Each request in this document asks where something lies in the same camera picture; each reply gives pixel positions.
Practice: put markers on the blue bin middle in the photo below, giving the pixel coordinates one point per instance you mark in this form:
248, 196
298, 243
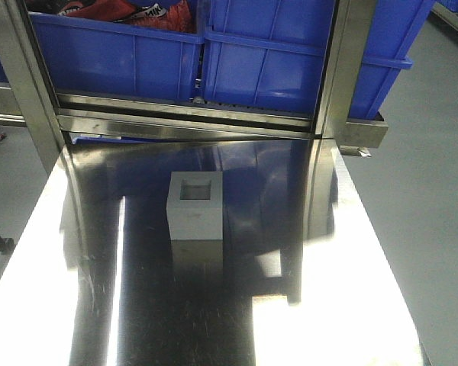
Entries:
266, 54

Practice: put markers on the red snack package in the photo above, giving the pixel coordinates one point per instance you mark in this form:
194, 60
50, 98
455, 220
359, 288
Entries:
177, 17

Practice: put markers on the blue bin with packages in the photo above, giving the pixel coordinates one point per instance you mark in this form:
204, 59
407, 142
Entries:
118, 59

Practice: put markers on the stainless steel rack frame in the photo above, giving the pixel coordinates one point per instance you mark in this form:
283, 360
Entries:
29, 100

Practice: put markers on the gray hollow base block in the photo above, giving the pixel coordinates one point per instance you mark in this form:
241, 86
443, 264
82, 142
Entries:
194, 206

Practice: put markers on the blue bin right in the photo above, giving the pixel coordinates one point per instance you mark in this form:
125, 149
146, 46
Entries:
394, 29

